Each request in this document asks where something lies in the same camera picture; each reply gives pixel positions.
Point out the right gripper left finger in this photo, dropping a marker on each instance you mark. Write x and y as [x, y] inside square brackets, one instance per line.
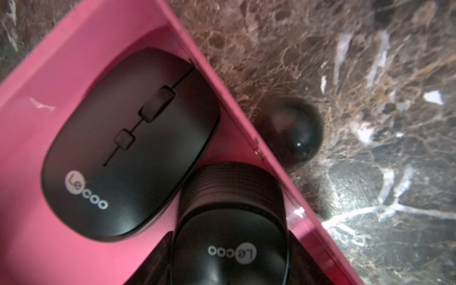
[155, 270]

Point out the black mouse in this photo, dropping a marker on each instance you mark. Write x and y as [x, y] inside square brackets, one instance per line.
[121, 157]
[231, 228]

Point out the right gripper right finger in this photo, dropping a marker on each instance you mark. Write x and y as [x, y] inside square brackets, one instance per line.
[303, 270]

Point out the pink drawer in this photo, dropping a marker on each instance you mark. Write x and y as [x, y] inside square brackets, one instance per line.
[42, 93]

